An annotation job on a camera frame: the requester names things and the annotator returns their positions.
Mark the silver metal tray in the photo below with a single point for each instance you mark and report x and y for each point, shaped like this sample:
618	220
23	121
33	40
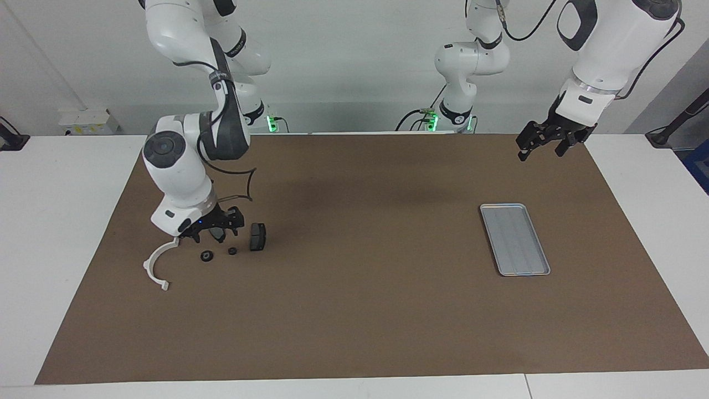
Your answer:
515	238

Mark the rectangular dark brake pad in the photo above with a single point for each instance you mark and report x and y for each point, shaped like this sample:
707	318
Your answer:
258	236

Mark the black angled stand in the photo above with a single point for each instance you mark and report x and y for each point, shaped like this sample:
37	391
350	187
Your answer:
662	136

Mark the blue crate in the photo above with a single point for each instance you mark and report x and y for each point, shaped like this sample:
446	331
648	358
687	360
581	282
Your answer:
699	166

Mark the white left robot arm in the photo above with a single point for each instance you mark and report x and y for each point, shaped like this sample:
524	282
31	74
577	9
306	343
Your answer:
615	50

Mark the white power box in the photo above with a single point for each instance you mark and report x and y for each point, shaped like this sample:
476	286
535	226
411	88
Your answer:
88	123

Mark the small black bearing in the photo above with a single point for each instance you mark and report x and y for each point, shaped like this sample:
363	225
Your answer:
206	256

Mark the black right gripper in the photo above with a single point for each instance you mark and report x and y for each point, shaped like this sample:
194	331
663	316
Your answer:
216	220

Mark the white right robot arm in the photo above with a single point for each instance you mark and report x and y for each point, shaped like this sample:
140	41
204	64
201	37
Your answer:
177	166

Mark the elongated dark brake pad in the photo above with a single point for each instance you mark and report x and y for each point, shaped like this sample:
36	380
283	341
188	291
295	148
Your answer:
219	236

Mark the brown table mat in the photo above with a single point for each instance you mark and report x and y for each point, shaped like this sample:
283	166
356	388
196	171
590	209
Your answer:
360	310

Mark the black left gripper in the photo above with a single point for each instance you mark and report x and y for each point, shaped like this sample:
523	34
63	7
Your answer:
559	126

